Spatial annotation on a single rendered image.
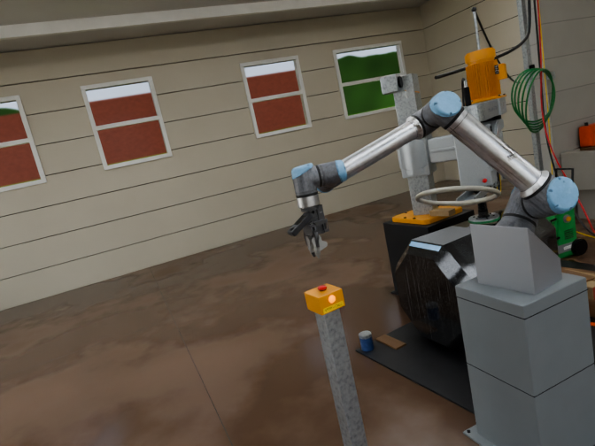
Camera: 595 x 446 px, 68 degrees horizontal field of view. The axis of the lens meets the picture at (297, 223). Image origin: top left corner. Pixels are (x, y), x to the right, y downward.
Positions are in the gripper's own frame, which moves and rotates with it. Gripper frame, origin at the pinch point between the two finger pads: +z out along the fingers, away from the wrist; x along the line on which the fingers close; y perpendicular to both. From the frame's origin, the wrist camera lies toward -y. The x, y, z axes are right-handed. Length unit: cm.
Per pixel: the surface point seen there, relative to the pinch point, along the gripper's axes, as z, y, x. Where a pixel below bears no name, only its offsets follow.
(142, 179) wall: -35, 58, 683
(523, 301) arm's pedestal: 38, 73, -40
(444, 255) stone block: 48, 128, 57
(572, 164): 48, 458, 157
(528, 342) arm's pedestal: 54, 69, -42
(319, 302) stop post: 17.5, -5.5, -6.0
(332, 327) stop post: 31.1, -0.9, -4.2
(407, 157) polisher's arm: -12, 196, 150
